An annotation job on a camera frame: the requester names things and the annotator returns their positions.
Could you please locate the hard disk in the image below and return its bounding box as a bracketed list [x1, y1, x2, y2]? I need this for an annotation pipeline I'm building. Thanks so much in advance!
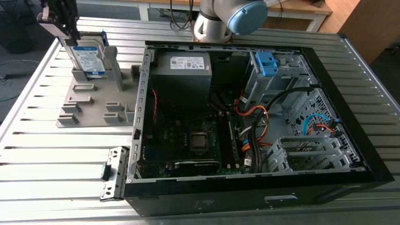
[60, 31, 110, 77]

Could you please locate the blue wire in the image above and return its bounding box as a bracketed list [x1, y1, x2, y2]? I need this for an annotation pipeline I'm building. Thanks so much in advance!
[302, 113, 340, 136]

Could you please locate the silver disk bay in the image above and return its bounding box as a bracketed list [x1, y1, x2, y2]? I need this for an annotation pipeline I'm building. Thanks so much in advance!
[266, 135, 360, 172]

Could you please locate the black chair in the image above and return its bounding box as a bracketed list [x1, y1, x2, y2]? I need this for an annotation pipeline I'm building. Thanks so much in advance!
[0, 0, 42, 55]

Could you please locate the grey parts rack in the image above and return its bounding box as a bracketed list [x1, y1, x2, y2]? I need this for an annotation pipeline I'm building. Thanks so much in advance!
[55, 46, 142, 128]

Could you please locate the grey power supply unit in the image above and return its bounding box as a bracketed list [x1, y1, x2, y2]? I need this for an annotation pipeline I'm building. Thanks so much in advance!
[150, 51, 214, 111]

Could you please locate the green motherboard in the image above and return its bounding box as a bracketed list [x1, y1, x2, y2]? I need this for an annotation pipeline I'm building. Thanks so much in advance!
[138, 79, 251, 179]

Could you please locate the blue plastic drive latch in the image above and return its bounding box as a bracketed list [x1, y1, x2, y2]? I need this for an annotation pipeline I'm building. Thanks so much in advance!
[255, 51, 279, 77]

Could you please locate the CPU socket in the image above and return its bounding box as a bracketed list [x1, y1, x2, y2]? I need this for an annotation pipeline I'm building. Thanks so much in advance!
[188, 131, 210, 155]

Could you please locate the black RAM stick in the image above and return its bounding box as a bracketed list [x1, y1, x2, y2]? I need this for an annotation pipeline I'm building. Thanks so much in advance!
[227, 112, 242, 168]
[218, 112, 232, 169]

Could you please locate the silver drive cage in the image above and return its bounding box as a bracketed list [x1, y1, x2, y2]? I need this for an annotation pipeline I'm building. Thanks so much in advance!
[243, 50, 320, 104]

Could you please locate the black graphics card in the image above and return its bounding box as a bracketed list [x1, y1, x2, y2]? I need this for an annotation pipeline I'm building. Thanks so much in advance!
[167, 160, 222, 175]

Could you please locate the black open PC case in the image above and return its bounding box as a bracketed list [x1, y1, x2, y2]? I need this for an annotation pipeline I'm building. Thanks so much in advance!
[122, 40, 395, 218]

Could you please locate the wooden cabinet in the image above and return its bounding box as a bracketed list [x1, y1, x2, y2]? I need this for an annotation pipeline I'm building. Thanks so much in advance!
[319, 0, 400, 64]

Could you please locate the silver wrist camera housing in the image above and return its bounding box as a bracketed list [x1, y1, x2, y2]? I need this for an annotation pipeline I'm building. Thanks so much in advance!
[36, 6, 66, 39]

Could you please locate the white floor cable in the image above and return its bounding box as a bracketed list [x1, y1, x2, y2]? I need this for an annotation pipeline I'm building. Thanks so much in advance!
[0, 60, 42, 70]

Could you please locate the blue floor cable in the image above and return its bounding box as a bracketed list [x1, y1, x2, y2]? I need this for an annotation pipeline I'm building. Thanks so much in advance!
[0, 93, 20, 103]

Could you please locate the red twisted wire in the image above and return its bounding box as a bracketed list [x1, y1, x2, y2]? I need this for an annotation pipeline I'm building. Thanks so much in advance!
[151, 88, 159, 125]

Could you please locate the silver slot cover bracket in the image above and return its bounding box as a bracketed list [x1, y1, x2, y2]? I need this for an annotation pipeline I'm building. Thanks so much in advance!
[99, 145, 131, 202]

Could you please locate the orange yellow wire bundle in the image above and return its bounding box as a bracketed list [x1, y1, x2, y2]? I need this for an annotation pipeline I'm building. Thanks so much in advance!
[236, 105, 272, 153]

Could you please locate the thick black cable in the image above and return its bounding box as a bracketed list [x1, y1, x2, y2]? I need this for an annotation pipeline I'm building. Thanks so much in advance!
[250, 87, 316, 174]

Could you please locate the wooden desk with white frame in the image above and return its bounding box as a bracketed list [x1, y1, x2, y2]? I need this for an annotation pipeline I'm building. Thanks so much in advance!
[138, 0, 334, 32]

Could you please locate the orange wire with black plug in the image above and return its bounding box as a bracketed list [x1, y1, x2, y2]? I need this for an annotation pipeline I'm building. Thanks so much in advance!
[308, 125, 338, 136]

